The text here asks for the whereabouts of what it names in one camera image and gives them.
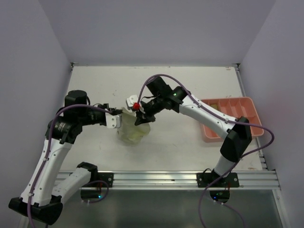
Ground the pale green underwear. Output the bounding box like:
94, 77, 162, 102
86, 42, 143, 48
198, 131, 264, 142
117, 107, 151, 145

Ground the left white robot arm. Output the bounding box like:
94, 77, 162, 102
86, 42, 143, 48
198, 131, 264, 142
9, 90, 122, 227

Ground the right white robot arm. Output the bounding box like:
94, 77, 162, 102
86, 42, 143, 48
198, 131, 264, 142
128, 75, 252, 187

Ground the pink divided tray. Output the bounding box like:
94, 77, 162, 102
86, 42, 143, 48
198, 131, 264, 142
200, 97, 261, 143

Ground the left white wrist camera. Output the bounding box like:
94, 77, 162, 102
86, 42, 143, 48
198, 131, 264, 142
105, 113, 122, 129

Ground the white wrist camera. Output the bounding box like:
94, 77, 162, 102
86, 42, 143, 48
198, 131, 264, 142
105, 113, 122, 129
126, 95, 145, 113

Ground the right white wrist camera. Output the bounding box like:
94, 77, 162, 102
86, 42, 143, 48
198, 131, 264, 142
126, 95, 145, 113

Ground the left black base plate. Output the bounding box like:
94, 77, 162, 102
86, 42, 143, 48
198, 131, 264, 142
84, 172, 114, 188

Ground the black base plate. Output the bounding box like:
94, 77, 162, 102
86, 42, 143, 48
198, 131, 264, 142
196, 168, 240, 188
84, 172, 114, 188

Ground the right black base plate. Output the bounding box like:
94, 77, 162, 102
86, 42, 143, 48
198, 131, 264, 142
196, 168, 240, 188

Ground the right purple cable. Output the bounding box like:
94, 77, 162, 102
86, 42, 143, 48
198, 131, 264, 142
137, 74, 275, 228

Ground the aluminium mounting rail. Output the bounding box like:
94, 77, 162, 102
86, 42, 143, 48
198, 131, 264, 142
57, 169, 280, 190

